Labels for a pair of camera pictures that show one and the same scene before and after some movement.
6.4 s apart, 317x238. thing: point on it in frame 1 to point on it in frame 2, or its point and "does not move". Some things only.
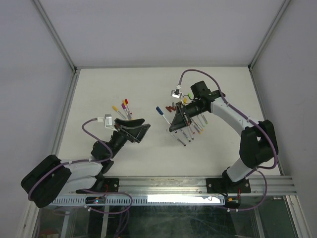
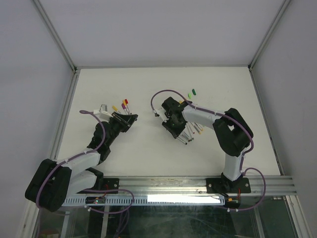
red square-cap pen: [192, 129] does not move
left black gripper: [135, 134] to [125, 120]
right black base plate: [226, 185] does not move
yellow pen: [198, 129] does not move
